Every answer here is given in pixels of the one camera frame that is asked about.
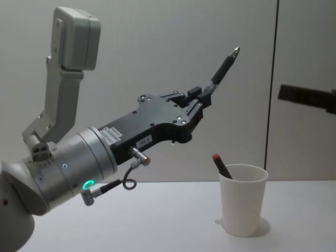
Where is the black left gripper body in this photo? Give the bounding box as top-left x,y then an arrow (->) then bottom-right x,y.
98,93 -> 194,173

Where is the black pen with silver tip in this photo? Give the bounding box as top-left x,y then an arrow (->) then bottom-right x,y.
206,46 -> 240,92

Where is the black pen with red cap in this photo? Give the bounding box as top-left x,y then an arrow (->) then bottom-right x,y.
212,153 -> 234,180

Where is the white paper cup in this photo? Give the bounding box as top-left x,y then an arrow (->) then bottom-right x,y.
219,164 -> 269,238

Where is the thin dark cable with plugs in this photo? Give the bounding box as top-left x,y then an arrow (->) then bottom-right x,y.
81,146 -> 152,207

